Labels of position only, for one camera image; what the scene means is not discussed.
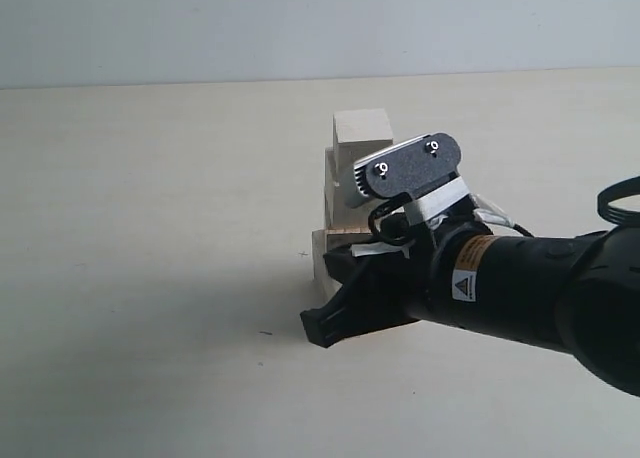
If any striped medium-large wooden cube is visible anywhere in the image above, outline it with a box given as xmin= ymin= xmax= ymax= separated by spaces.
xmin=325 ymin=226 xmax=371 ymax=236

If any largest wooden cube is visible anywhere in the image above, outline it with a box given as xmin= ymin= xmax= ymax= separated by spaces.
xmin=312 ymin=230 xmax=410 ymax=308

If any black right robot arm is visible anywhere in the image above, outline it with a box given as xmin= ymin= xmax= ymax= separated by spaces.
xmin=300 ymin=214 xmax=639 ymax=395

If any black camera cable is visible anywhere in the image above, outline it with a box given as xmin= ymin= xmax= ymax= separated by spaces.
xmin=367 ymin=200 xmax=534 ymax=247

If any medium pale wooden cube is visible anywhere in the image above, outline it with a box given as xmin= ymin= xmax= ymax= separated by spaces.
xmin=324 ymin=148 xmax=367 ymax=229

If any smallest wooden cube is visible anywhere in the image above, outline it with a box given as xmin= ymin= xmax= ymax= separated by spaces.
xmin=333 ymin=108 xmax=394 ymax=180

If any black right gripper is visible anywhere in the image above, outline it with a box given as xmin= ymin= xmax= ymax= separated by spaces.
xmin=300 ymin=202 xmax=500 ymax=348

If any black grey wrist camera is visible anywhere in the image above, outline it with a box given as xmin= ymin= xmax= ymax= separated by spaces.
xmin=339 ymin=133 xmax=470 ymax=224

